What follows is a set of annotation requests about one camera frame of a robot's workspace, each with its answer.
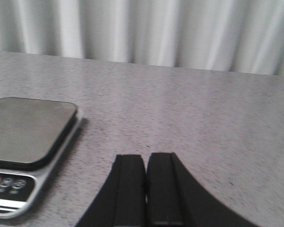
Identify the white pleated curtain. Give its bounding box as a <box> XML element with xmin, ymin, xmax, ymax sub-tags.
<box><xmin>0</xmin><ymin>0</ymin><xmax>284</xmax><ymax>76</ymax></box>

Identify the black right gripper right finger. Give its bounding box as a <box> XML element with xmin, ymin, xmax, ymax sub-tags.
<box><xmin>147</xmin><ymin>153</ymin><xmax>255</xmax><ymax>227</ymax></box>

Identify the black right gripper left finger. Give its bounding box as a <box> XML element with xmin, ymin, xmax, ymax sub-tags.
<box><xmin>76</xmin><ymin>154</ymin><xmax>146</xmax><ymax>227</ymax></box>

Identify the silver black kitchen scale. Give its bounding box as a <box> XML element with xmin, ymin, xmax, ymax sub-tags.
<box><xmin>0</xmin><ymin>97</ymin><xmax>82</xmax><ymax>219</ymax></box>

